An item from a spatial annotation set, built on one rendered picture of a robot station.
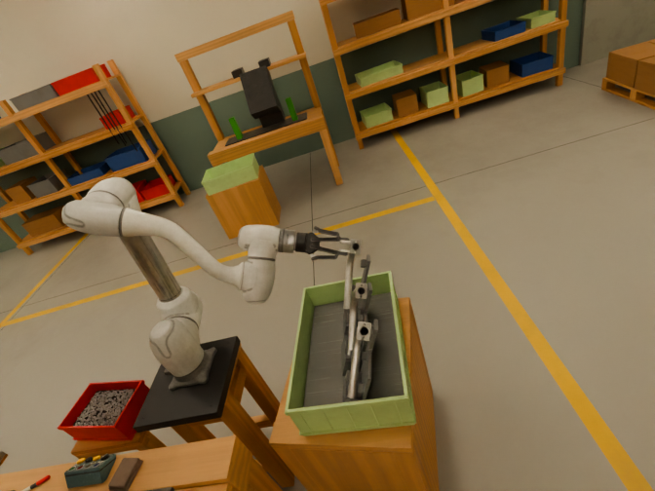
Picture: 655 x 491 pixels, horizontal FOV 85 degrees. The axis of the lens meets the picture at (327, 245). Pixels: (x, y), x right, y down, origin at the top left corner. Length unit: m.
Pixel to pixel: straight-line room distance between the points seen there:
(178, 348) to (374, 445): 0.83
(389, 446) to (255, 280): 0.71
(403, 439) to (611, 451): 1.18
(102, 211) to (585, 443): 2.26
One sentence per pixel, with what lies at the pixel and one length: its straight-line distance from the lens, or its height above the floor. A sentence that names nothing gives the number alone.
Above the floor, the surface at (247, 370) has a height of 0.70.
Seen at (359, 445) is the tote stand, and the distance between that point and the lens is 1.39.
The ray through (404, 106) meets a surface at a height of 0.39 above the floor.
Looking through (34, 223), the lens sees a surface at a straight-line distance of 7.76.
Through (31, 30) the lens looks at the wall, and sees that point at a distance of 7.05.
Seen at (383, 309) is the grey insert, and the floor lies 0.85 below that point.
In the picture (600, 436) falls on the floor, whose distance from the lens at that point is 2.31.
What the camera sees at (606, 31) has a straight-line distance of 7.35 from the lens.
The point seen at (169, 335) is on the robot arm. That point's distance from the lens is 1.59.
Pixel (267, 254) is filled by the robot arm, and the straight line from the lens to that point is 1.31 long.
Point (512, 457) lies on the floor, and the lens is 2.20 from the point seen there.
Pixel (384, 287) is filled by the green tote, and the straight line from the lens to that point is 1.69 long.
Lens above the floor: 2.01
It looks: 33 degrees down
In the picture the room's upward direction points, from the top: 21 degrees counter-clockwise
